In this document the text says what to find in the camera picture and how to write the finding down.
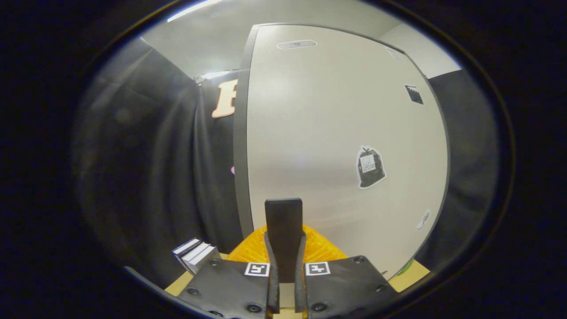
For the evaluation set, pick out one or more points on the white and blue book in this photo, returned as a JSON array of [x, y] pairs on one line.
[[194, 253]]

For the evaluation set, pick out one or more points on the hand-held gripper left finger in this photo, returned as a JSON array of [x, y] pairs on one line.
[[274, 235]]

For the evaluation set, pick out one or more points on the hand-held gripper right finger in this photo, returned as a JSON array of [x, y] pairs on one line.
[[293, 235]]

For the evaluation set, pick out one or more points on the small green object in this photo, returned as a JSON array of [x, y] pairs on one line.
[[405, 267]]

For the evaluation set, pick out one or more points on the grey cover book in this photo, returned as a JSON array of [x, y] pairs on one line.
[[204, 259]]

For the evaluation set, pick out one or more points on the beige shoe cabinet door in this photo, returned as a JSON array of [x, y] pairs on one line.
[[319, 124]]

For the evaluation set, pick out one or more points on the grey shoe cabinet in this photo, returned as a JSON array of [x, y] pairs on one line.
[[239, 155]]

